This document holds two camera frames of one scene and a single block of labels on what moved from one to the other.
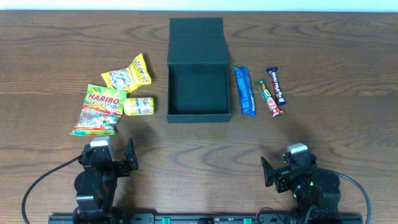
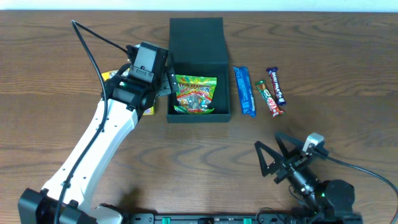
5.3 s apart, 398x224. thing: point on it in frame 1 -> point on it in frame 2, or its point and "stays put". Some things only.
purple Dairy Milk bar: x=273 y=71 stays put
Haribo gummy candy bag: x=101 y=111 -> x=195 y=94
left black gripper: x=121 y=168 -> x=168 y=82
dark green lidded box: x=198 y=71 stays put
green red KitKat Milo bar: x=270 y=101 stays put
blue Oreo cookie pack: x=247 y=104 stays put
